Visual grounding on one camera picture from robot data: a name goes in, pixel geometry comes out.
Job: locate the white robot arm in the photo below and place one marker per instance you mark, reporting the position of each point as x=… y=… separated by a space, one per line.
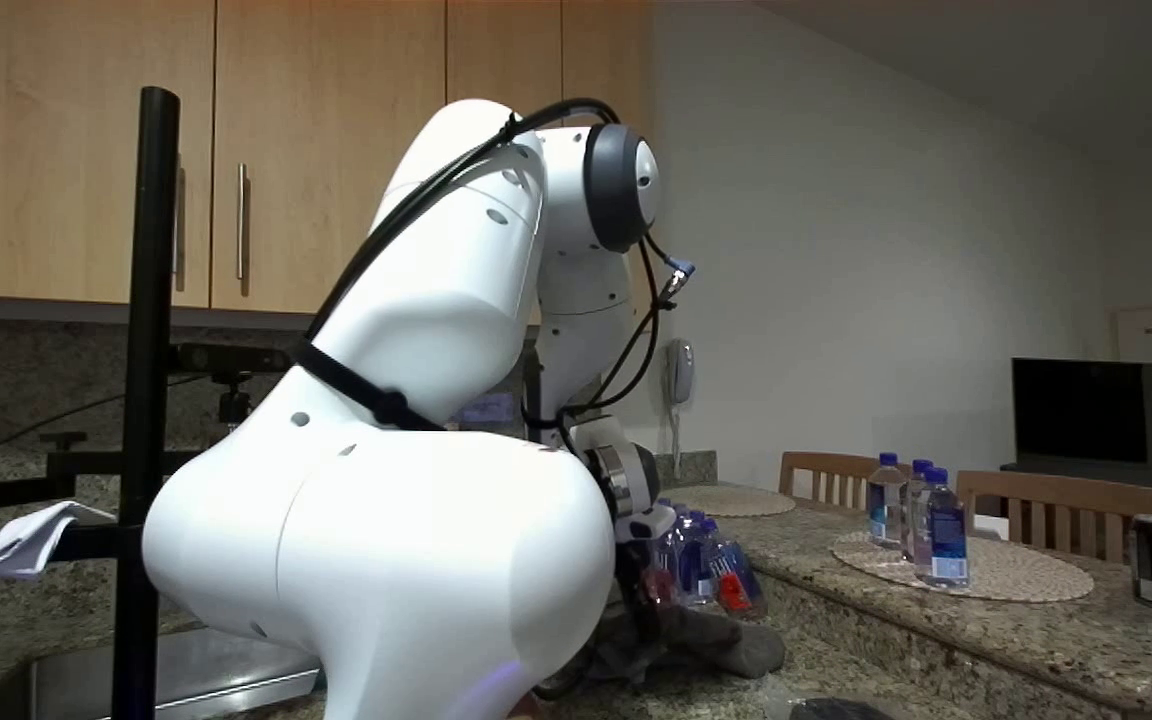
x=435 y=574

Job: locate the pack of water bottles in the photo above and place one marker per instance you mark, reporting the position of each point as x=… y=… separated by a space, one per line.
x=694 y=564

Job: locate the wooden chair left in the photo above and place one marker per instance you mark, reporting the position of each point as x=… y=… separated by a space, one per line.
x=826 y=476

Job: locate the water bottle blue label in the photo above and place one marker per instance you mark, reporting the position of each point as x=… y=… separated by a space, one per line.
x=886 y=500

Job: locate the middle water bottle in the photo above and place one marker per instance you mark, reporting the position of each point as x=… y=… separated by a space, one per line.
x=916 y=513

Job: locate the wooden upper cabinets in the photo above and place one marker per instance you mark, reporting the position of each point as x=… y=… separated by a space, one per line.
x=288 y=127

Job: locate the right water bottle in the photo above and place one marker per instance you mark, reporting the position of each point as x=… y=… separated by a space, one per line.
x=946 y=535

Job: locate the round woven placemat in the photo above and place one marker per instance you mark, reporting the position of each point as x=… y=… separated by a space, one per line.
x=996 y=568

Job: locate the black monitor screen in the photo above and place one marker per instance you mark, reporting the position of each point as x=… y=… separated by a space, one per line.
x=1081 y=417

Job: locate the white crumpled paper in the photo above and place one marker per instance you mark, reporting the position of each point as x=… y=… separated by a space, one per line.
x=34 y=538

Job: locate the black camera stand pole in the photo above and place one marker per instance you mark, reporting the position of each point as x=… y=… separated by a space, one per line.
x=140 y=460

